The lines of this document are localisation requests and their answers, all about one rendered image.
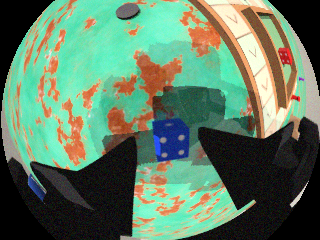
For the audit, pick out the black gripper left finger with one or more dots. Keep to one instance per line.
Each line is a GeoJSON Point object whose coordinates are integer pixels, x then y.
{"type": "Point", "coordinates": [105, 187]}

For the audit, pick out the red die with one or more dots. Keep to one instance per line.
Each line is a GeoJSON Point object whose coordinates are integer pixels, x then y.
{"type": "Point", "coordinates": [284, 56]}

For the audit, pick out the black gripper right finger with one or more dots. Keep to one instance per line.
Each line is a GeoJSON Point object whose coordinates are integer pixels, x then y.
{"type": "Point", "coordinates": [242, 161]}

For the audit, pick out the blue die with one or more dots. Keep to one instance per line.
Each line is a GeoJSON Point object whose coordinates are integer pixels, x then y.
{"type": "Point", "coordinates": [171, 139]}

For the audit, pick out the dark grey flat disc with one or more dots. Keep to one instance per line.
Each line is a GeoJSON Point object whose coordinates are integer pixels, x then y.
{"type": "Point", "coordinates": [127, 11]}

